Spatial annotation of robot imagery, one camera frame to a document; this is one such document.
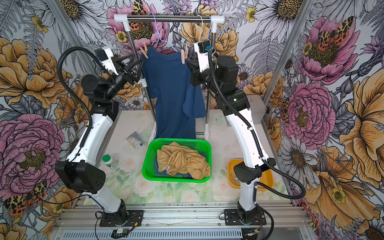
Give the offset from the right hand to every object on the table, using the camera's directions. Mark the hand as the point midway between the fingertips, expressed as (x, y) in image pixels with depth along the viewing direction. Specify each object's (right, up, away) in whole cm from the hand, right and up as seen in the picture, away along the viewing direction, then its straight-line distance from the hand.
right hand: (186, 66), depth 60 cm
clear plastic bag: (-37, -33, +40) cm, 64 cm away
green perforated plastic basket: (-23, -36, +31) cm, 53 cm away
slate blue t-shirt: (-4, -51, +26) cm, 57 cm away
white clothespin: (+27, -54, +25) cm, 65 cm away
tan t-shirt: (-6, -41, +20) cm, 46 cm away
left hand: (-18, +3, +1) cm, 18 cm away
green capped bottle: (-44, -45, +27) cm, 69 cm away
